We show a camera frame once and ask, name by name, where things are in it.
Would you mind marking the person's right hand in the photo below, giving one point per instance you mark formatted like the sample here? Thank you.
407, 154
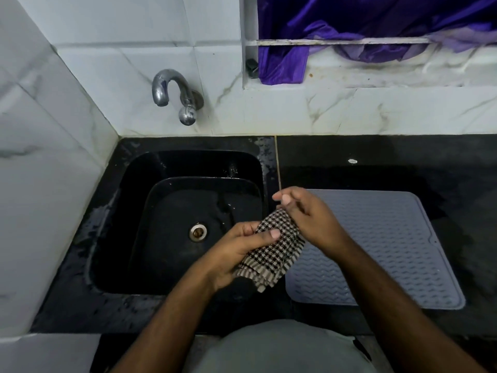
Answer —
314, 221

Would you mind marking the grey window frame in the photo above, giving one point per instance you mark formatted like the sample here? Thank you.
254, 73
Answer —
248, 38

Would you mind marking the purple satin curtain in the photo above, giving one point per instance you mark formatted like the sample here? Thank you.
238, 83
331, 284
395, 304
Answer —
349, 15

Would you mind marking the person's left forearm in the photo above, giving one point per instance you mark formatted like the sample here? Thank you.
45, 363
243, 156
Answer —
167, 330

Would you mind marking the person's left hand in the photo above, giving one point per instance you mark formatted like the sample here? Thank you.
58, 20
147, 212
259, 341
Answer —
229, 252

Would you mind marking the white window grille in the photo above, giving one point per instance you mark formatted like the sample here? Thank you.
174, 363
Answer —
338, 41

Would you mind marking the grey silicone mat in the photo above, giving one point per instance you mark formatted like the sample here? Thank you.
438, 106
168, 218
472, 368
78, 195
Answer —
388, 248

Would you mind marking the person's grey shirt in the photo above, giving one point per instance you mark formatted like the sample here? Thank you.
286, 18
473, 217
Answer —
283, 349

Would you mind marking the chrome wall faucet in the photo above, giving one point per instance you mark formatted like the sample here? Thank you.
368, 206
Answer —
174, 75

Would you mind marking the black stone sink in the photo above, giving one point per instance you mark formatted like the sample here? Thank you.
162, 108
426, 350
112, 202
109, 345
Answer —
167, 236

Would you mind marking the checkered cleaning cloth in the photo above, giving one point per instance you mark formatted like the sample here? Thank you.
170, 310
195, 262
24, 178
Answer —
272, 256

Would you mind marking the metal sink drain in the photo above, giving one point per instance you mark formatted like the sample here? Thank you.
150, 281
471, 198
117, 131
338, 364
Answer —
198, 232

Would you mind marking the person's right forearm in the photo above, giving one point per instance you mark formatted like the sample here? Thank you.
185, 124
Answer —
404, 318

